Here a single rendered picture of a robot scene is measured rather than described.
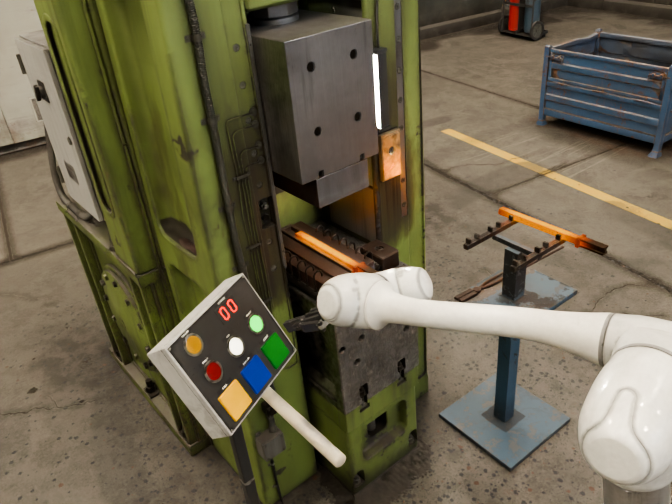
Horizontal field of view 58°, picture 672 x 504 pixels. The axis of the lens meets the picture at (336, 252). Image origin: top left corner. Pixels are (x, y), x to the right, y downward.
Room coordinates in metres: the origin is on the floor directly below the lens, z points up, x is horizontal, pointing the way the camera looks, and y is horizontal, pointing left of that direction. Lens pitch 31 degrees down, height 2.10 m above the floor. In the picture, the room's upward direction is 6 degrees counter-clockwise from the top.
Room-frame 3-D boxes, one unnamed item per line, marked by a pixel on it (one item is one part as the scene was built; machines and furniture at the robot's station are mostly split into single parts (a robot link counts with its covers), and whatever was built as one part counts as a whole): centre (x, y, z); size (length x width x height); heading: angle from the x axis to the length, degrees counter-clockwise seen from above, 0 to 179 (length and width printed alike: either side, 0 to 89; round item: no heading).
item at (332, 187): (1.85, 0.08, 1.32); 0.42 x 0.20 x 0.10; 36
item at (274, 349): (1.31, 0.20, 1.01); 0.07 x 0.05 x 0.07; 151
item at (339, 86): (1.88, 0.04, 1.56); 0.42 x 0.39 x 0.40; 36
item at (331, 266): (1.85, 0.08, 0.96); 0.42 x 0.20 x 0.09; 36
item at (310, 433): (1.40, 0.18, 0.62); 0.44 x 0.05 x 0.05; 36
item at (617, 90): (5.06, -2.61, 0.36); 1.20 x 0.80 x 0.72; 32
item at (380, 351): (1.89, 0.04, 0.69); 0.56 x 0.38 x 0.45; 36
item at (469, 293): (2.03, -0.70, 0.68); 0.60 x 0.04 x 0.01; 121
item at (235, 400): (1.13, 0.29, 1.01); 0.07 x 0.05 x 0.07; 151
